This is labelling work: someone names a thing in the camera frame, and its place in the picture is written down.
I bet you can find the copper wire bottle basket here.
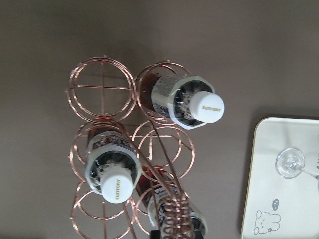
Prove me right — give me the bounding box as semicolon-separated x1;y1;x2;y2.
66;56;195;239

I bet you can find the tea bottle rear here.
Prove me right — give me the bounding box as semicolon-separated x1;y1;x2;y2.
85;117;142;204

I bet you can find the cream serving tray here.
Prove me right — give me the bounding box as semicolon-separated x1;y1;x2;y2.
241;117;319;239

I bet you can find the tea bottle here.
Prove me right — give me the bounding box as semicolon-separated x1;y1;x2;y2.
136;166;207;239
140;73;225;130
85;117;142;204

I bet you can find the tea bottle front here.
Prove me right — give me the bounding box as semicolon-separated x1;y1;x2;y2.
140;73;225;130

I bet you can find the clear wine glass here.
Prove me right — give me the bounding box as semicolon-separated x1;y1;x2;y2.
274;148;319;192

